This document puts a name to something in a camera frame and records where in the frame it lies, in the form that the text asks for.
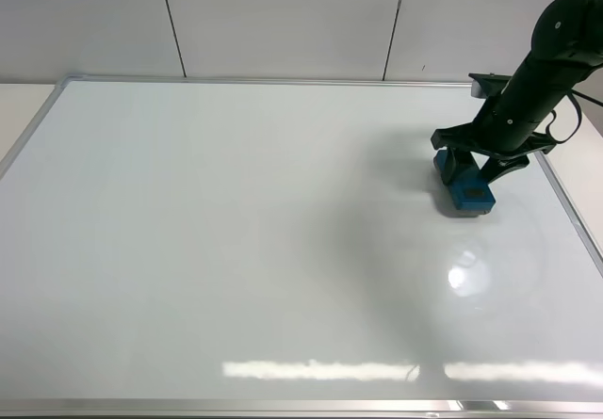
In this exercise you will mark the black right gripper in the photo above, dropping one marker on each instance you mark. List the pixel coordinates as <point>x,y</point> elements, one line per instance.
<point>490,133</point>

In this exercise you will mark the blue board eraser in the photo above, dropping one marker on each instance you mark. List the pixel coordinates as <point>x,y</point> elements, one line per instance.
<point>470,195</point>

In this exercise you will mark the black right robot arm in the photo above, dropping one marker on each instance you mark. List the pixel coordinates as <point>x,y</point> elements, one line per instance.
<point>565,49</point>

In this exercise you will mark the white aluminium-framed whiteboard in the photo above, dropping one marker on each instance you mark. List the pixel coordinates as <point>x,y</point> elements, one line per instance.
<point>283,250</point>

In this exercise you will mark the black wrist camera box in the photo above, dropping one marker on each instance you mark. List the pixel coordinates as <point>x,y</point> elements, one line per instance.
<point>485,85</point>

